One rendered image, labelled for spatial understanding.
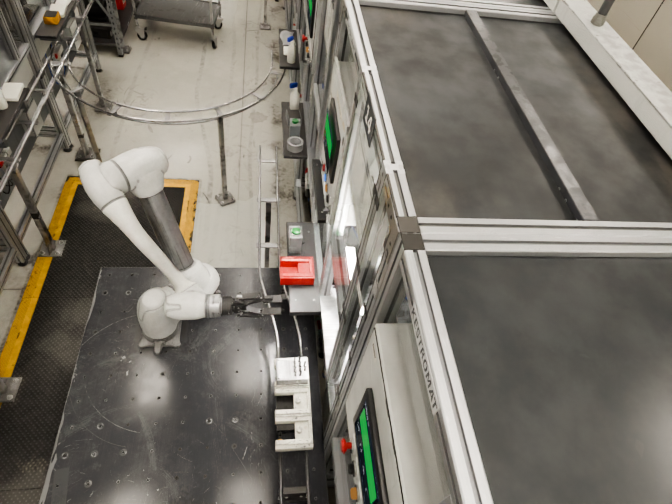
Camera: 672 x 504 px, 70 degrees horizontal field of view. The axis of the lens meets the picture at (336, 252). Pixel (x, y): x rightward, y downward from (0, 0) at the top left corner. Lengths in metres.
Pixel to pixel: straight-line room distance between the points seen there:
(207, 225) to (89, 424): 1.85
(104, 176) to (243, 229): 1.83
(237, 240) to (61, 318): 1.22
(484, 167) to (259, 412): 1.43
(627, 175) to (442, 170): 0.50
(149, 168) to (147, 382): 0.92
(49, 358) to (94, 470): 1.20
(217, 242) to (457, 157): 2.56
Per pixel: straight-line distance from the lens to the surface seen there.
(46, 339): 3.33
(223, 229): 3.64
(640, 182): 1.44
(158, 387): 2.27
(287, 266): 2.26
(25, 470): 3.04
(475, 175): 1.20
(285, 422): 1.97
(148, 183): 2.00
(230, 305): 1.86
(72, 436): 2.28
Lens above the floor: 2.72
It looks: 50 degrees down
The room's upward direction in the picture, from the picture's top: 12 degrees clockwise
